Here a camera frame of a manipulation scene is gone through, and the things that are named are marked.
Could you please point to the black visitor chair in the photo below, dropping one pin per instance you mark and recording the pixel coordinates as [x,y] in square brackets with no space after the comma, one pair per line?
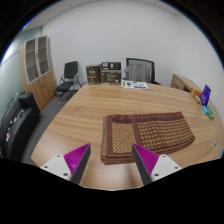
[70,71]

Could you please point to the black mesh office chair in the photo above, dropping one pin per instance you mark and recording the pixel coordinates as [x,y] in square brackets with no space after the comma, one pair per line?
[151,66]

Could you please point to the brown patterned towel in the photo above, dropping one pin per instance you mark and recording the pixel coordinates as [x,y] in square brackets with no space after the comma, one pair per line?
[156,131]

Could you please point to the tall wooden glass-door cabinet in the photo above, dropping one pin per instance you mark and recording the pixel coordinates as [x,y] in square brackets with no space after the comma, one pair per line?
[38,73]

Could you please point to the tall brown cardboard box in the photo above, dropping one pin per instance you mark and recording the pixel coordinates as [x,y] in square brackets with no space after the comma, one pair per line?
[93,75]

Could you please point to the small blue box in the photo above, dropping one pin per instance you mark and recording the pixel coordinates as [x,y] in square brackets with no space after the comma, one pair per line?
[205,110]

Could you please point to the purple sign card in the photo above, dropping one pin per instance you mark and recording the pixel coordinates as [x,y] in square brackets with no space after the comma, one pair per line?
[206,95]

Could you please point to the white printed paper sheet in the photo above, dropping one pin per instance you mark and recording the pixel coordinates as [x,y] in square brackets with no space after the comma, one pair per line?
[134,84]

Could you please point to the low wooden sideboard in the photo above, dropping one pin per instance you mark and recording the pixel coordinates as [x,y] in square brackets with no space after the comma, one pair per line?
[181,82]

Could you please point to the black leather sofa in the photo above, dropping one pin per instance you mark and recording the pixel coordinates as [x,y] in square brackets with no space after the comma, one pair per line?
[18,126]

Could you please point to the small green box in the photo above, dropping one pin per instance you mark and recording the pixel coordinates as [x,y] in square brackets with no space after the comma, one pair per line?
[211,113]

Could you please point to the wide dark cardboard box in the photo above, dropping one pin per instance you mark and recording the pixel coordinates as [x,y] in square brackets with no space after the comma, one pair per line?
[111,75]

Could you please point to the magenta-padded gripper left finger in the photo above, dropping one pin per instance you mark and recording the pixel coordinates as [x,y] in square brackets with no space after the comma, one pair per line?
[76,159]

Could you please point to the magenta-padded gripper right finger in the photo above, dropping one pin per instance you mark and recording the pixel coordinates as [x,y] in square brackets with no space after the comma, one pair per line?
[148,160]

